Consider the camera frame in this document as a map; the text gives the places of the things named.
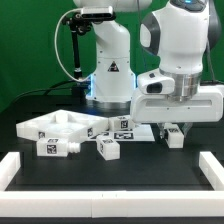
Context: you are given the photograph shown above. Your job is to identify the white camera cable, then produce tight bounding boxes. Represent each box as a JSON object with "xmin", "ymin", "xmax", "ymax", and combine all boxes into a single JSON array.
[{"xmin": 54, "ymin": 8, "xmax": 92, "ymax": 83}]

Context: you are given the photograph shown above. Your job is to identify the paper sheet with markers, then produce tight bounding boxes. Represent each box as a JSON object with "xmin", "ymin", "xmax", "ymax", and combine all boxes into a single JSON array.
[{"xmin": 101, "ymin": 125, "xmax": 155, "ymax": 142}]

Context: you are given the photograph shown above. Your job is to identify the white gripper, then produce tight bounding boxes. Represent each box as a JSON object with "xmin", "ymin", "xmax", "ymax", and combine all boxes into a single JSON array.
[{"xmin": 130, "ymin": 70, "xmax": 224, "ymax": 139}]

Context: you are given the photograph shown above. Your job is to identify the black cables on table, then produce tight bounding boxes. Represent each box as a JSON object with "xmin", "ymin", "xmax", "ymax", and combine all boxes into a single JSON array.
[{"xmin": 9, "ymin": 79, "xmax": 92, "ymax": 105}]

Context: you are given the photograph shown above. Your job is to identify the camera on black stand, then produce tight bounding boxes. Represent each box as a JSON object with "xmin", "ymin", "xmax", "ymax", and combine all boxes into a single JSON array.
[{"xmin": 54, "ymin": 6, "xmax": 116, "ymax": 99}]

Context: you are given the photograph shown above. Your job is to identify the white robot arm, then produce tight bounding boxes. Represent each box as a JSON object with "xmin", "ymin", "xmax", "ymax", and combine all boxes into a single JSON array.
[{"xmin": 89, "ymin": 0, "xmax": 224, "ymax": 123}]

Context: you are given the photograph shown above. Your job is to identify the white square tabletop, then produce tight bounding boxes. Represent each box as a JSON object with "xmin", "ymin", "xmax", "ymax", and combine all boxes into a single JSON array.
[{"xmin": 16, "ymin": 110, "xmax": 109, "ymax": 143}]

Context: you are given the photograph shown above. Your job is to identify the white U-shaped fence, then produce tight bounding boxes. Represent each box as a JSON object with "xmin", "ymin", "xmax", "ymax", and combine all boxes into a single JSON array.
[{"xmin": 0, "ymin": 152, "xmax": 224, "ymax": 218}]

